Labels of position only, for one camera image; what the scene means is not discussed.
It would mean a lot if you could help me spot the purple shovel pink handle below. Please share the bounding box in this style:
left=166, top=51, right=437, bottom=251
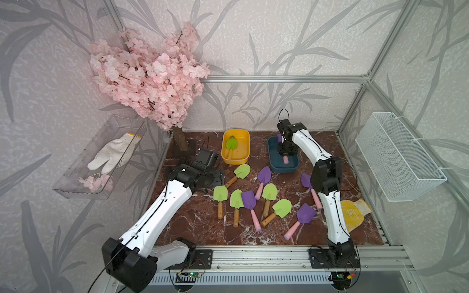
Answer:
left=300, top=173, right=322, bottom=209
left=241, top=190, right=261, bottom=232
left=277, top=134, right=289, bottom=165
left=284, top=204, right=316, bottom=241
left=255, top=166, right=272, bottom=200

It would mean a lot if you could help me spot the large green shovel blue tip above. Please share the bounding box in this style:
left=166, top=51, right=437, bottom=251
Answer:
left=225, top=136, right=238, bottom=159

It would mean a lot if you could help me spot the yellow plastic storage box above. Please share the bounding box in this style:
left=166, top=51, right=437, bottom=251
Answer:
left=221, top=129, right=250, bottom=165

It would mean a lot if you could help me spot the green shovel wooden handle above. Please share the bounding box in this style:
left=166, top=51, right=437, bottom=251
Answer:
left=213, top=186, right=228, bottom=220
left=225, top=164, right=251, bottom=188
left=262, top=183, right=277, bottom=217
left=261, top=199, right=292, bottom=227
left=230, top=189, right=244, bottom=228

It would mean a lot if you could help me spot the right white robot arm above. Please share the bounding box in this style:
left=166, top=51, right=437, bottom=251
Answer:
left=277, top=119, right=355, bottom=263

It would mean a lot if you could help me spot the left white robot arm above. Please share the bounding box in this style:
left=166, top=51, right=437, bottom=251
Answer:
left=101, top=148, right=219, bottom=293

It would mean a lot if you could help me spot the dark teal storage box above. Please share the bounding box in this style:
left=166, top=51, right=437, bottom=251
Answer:
left=267, top=134, right=300, bottom=173

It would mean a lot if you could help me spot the white cotton glove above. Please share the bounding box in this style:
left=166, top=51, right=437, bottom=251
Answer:
left=87, top=133, right=142, bottom=174

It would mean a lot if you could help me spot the yellow dotted work glove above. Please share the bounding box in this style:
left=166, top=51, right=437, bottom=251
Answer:
left=341, top=199, right=372, bottom=232

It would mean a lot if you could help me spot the pink cherry blossom tree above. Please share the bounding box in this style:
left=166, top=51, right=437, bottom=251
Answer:
left=89, top=23, right=210, bottom=152

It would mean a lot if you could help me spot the pink blossom sprig on shelf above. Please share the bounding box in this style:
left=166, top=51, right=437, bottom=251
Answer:
left=79, top=173, right=114, bottom=194

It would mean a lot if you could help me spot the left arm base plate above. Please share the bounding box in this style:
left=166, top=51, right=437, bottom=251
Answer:
left=169, top=249, right=213, bottom=270

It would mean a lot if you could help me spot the clear acrylic wall shelf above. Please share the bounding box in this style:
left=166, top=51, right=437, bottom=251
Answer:
left=53, top=115, right=147, bottom=200

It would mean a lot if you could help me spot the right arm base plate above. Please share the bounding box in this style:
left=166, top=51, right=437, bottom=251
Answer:
left=308, top=246, right=361, bottom=270

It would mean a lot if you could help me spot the white wire mesh basket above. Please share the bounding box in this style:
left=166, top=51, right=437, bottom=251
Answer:
left=355, top=112, right=447, bottom=202

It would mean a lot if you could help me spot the aluminium front rail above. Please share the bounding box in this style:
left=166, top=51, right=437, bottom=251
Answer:
left=106, top=246, right=415, bottom=273

